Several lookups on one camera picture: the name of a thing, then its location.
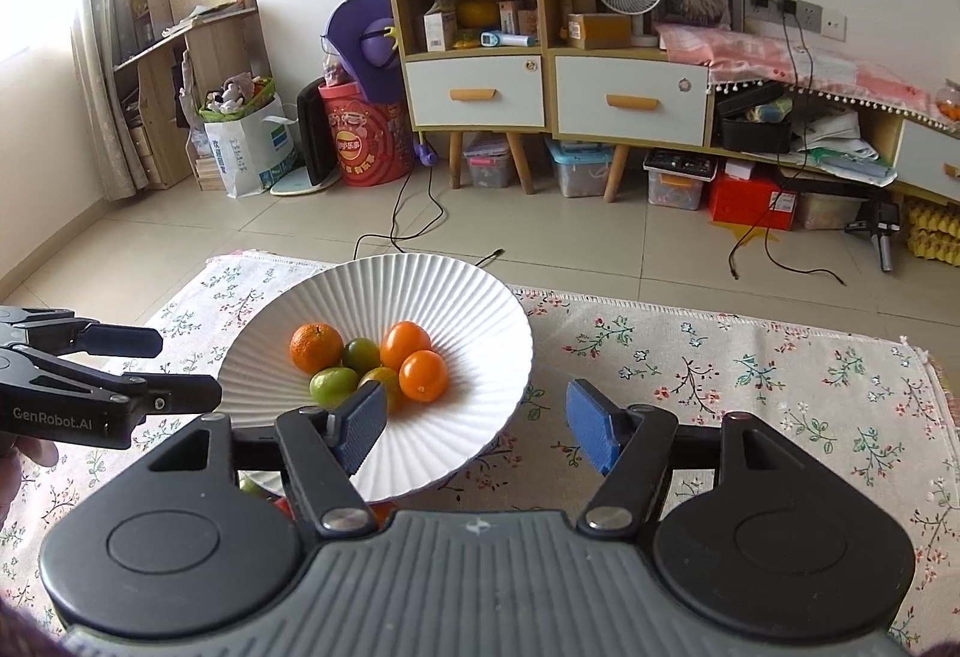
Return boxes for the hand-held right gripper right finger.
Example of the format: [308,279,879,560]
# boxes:
[566,379,802,538]

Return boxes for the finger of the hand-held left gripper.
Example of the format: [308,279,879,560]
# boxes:
[0,346,224,415]
[0,306,164,358]

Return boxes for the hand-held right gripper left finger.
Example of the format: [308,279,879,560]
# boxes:
[157,383,389,542]

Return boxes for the light green tomato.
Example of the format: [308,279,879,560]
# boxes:
[309,366,359,410]
[343,337,382,373]

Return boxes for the yellow-green tomato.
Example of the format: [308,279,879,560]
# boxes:
[358,366,402,414]

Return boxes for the orange cherry tomato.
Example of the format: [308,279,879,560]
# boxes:
[380,320,432,371]
[398,349,449,403]

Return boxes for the small tangerine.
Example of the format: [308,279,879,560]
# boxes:
[289,322,344,375]

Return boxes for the white ribbed plate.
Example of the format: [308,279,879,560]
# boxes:
[216,253,535,504]

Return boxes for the person's left hand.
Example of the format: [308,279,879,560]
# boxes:
[0,436,59,515]

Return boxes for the floral tablecloth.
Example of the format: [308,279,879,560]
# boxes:
[0,252,950,650]

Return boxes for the white paper bag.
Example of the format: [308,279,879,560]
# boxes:
[196,94,301,199]

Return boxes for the clear storage box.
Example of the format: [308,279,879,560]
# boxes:
[545,138,616,199]
[463,136,517,191]
[643,148,717,212]

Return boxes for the plush toys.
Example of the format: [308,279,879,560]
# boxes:
[202,70,275,112]

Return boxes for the red box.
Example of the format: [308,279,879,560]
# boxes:
[709,166,802,233]

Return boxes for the red snack bucket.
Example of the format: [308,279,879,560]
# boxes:
[318,78,415,188]

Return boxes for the light curtain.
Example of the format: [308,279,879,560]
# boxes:
[71,0,151,202]

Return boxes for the wooden bookshelf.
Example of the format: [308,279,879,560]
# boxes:
[112,0,275,191]

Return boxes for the clear plastic tub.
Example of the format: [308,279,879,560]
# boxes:
[795,190,871,232]

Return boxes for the low wooden drawer cabinet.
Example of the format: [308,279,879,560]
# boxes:
[547,46,713,204]

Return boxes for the black storage box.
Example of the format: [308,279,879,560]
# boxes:
[716,79,796,155]

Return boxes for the tall wooden shelf cabinet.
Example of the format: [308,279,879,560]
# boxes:
[379,0,557,194]

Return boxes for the black handheld tool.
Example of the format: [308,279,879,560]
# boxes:
[844,199,905,273]

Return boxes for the white green papers pile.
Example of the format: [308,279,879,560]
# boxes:
[799,109,897,185]

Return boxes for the purple hat plush toy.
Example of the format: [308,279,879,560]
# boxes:
[321,0,440,167]

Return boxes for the yellow egg cartons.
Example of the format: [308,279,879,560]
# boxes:
[904,196,960,266]

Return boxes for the cardboard box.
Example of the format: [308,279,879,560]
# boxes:
[566,13,632,50]

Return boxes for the white carton box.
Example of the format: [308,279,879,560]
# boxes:
[422,0,460,53]

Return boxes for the small orange white boxes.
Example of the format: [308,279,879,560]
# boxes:
[499,1,539,37]

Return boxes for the pink lace-trimmed cloth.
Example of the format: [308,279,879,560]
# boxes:
[656,23,960,137]

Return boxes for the long wooden tv cabinet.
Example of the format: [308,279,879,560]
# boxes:
[705,79,960,208]

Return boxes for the black cable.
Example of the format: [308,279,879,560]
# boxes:
[727,207,848,287]
[352,166,503,268]

